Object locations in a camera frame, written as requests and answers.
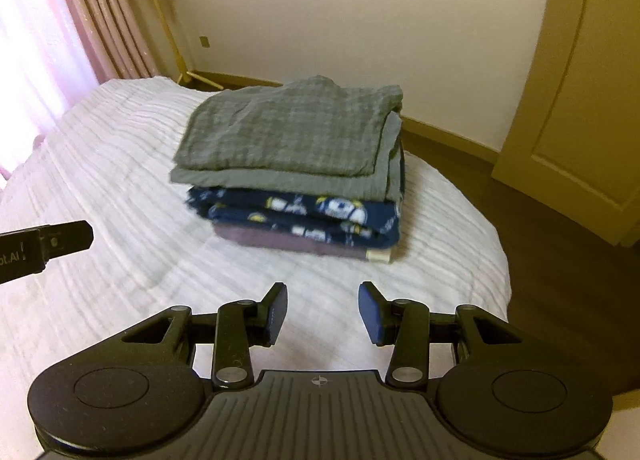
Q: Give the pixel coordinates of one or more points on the mauve folded garment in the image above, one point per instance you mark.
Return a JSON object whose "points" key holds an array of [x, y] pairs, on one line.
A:
{"points": [[280, 240]]}

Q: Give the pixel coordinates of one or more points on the grey gauze garment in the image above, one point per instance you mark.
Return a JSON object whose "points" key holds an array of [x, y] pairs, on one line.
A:
{"points": [[295, 135]]}

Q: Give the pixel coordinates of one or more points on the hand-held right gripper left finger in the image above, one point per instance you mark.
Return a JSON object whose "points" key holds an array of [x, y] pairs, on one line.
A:
{"points": [[277, 312]]}

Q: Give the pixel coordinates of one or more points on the navy printed folded garment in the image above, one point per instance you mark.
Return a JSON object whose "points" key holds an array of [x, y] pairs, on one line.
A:
{"points": [[300, 206]]}

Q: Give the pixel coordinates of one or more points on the pink window curtain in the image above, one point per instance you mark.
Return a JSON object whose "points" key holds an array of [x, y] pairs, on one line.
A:
{"points": [[35, 40]]}

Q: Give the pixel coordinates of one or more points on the white striped bed blanket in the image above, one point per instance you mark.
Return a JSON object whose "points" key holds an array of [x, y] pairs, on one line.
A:
{"points": [[125, 190]]}

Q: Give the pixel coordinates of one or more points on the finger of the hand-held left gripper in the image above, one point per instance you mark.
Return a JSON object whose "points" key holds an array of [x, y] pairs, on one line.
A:
{"points": [[70, 237]]}

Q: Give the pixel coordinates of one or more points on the wooden clothes rack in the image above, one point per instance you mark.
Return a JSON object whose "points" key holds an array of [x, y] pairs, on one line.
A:
{"points": [[165, 25]]}

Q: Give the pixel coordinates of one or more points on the beige door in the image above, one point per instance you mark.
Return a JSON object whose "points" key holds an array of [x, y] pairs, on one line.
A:
{"points": [[580, 90]]}

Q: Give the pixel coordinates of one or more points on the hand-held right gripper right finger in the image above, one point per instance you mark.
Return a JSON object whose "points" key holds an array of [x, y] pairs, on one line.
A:
{"points": [[370, 312]]}

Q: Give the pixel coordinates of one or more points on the wall outlet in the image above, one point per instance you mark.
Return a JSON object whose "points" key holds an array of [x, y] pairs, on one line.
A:
{"points": [[204, 41]]}

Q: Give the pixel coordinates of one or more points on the plain grey folded garment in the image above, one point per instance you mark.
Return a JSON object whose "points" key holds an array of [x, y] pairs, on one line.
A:
{"points": [[300, 186]]}

